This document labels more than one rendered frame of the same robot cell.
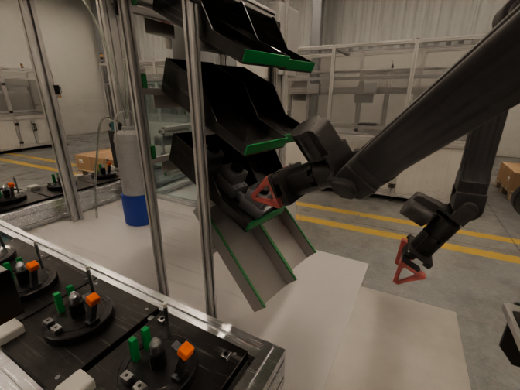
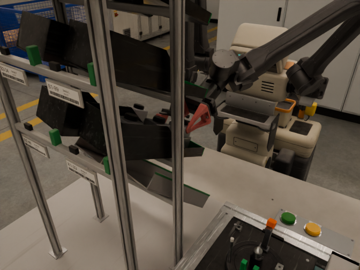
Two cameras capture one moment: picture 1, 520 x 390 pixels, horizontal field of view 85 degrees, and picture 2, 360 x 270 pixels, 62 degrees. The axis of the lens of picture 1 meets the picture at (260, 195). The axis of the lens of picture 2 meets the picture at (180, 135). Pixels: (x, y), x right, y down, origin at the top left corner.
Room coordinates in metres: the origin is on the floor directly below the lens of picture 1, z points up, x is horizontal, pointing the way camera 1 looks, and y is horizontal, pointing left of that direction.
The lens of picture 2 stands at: (0.52, 0.65, 1.63)
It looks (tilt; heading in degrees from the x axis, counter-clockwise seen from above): 32 degrees down; 276
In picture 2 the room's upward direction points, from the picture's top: straight up
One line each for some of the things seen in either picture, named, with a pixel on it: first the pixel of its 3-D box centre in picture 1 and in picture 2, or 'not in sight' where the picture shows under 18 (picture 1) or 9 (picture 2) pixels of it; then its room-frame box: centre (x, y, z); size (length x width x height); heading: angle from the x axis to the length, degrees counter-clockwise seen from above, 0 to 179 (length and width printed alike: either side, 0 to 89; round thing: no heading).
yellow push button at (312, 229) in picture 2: not in sight; (312, 230); (0.21, 0.04, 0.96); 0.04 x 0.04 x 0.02
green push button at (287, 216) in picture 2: not in sight; (287, 219); (0.27, 0.01, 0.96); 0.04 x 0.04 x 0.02
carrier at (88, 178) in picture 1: (102, 169); not in sight; (1.72, 0.98, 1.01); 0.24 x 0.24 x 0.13; 61
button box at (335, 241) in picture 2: not in sight; (309, 237); (0.21, 0.04, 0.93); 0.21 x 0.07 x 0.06; 151
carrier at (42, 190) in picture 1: (60, 179); not in sight; (1.50, 1.10, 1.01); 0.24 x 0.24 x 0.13; 61
